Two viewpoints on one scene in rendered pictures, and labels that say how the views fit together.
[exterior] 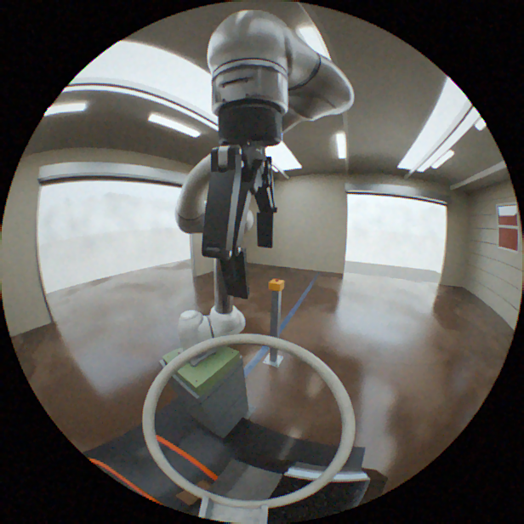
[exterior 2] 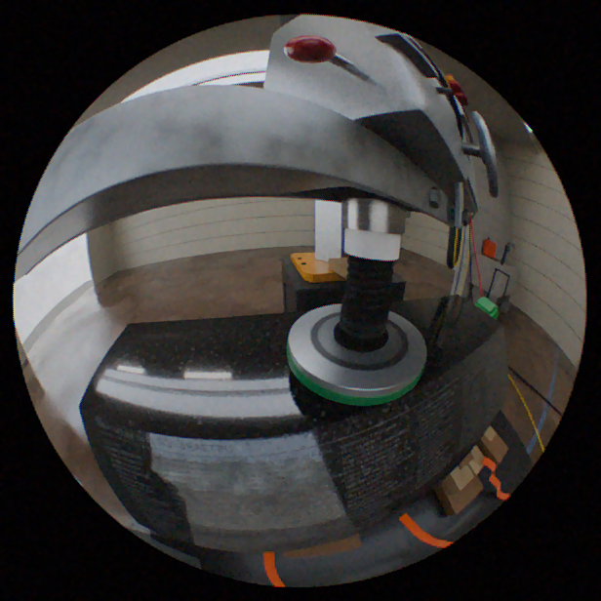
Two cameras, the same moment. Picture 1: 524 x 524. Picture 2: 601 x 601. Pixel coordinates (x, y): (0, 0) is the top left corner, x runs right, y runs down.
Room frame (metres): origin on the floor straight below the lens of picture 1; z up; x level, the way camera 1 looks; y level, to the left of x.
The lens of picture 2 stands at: (-0.32, 0.20, 1.05)
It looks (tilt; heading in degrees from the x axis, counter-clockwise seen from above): 25 degrees down; 232
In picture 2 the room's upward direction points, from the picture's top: 1 degrees counter-clockwise
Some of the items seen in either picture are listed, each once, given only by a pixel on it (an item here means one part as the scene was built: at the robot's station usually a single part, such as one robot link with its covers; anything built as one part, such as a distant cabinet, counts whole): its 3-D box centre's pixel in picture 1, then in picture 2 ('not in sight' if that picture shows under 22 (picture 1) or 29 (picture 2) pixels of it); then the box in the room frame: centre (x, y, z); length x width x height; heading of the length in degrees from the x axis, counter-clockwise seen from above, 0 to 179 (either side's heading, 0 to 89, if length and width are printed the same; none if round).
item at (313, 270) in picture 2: not in sight; (338, 262); (-1.19, -0.55, 0.76); 0.49 x 0.49 x 0.05; 63
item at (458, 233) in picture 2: not in sight; (457, 231); (-1.19, 0.10, 1.06); 0.23 x 0.03 x 0.32; 177
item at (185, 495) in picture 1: (197, 492); (320, 544); (-0.24, 0.42, 0.07); 0.30 x 0.12 x 0.12; 148
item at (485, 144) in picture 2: not in sight; (469, 149); (-0.65, 0.20, 1.20); 0.15 x 0.10 x 0.15; 177
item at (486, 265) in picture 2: not in sight; (496, 286); (-3.93, 0.76, 0.43); 1.30 x 0.62 x 0.86; 151
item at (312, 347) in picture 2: not in sight; (360, 338); (-0.53, 0.07, 0.88); 0.21 x 0.21 x 0.01
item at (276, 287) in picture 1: (275, 327); not in sight; (1.41, -0.14, 0.54); 0.20 x 0.20 x 1.09; 63
